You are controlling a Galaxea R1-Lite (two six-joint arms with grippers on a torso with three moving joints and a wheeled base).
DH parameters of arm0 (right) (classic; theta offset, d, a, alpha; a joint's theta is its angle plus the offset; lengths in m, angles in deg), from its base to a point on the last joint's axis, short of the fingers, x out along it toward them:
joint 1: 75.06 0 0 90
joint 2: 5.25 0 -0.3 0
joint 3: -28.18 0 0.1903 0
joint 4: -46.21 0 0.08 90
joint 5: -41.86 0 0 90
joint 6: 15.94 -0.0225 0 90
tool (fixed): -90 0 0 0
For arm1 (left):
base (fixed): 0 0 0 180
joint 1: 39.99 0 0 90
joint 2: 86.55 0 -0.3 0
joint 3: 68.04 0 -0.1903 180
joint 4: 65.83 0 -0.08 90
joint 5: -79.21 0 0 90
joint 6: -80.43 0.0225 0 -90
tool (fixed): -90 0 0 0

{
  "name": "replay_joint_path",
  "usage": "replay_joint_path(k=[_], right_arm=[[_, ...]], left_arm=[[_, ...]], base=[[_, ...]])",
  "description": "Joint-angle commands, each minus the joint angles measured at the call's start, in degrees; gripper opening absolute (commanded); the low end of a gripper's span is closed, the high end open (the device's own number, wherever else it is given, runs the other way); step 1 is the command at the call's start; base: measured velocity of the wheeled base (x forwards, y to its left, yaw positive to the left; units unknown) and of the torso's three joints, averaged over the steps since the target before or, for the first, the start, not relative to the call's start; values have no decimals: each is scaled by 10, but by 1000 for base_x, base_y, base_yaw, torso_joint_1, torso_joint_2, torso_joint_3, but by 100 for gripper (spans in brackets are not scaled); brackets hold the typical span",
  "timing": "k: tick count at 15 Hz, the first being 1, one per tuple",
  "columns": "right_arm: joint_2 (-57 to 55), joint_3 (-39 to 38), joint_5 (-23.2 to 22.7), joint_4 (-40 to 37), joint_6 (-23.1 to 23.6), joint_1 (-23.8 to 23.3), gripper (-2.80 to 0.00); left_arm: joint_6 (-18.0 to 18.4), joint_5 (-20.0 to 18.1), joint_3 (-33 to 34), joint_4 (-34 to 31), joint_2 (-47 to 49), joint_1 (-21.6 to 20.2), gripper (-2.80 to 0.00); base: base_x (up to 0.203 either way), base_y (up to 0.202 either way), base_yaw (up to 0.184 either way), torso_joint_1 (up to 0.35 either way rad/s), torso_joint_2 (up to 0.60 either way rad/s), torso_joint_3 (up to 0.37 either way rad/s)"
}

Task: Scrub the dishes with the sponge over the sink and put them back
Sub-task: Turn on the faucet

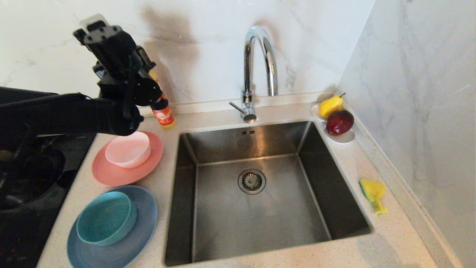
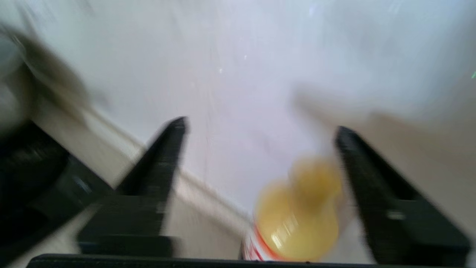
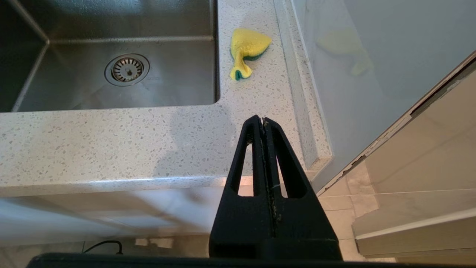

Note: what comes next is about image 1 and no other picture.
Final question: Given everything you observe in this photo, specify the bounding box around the yellow-capped orange dish soap bottle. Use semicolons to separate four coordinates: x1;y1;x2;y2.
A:
149;69;176;130

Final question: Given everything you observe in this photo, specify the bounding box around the chrome gooseneck faucet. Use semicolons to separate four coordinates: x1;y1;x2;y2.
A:
229;25;279;124

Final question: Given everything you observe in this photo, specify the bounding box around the stainless steel sink basin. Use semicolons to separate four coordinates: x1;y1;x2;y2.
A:
165;120;373;267

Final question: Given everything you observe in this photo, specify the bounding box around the yellow sponge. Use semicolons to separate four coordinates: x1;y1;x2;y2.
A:
359;179;388;215

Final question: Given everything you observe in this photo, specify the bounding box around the light pink bowl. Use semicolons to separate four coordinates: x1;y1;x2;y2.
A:
105;131;152;168

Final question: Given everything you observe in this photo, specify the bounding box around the salmon pink plate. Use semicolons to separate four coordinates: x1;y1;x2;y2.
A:
92;131;164;186

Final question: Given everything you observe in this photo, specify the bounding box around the black frying pan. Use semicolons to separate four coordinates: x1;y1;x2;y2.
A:
0;147;66;213

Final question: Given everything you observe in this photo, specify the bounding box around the round metal drain strainer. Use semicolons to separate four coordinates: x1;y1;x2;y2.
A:
238;169;266;195

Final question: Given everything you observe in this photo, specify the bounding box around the teal bowl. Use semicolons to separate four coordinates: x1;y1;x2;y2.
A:
76;191;138;246

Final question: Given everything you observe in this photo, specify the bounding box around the blue plate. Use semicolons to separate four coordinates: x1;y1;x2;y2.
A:
67;185;158;268

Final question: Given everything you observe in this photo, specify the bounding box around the small white dish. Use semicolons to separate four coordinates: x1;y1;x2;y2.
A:
311;103;328;122
324;126;356;145

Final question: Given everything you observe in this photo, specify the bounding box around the yellow pear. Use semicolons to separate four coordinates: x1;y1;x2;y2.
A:
319;93;346;119

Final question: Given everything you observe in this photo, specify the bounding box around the black induction cooktop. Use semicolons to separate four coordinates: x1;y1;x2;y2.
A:
0;132;97;268

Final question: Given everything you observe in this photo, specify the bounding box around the dark red apple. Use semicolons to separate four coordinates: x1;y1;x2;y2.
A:
326;109;355;136

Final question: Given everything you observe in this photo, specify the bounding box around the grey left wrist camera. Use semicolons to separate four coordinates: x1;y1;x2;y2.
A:
80;14;109;32

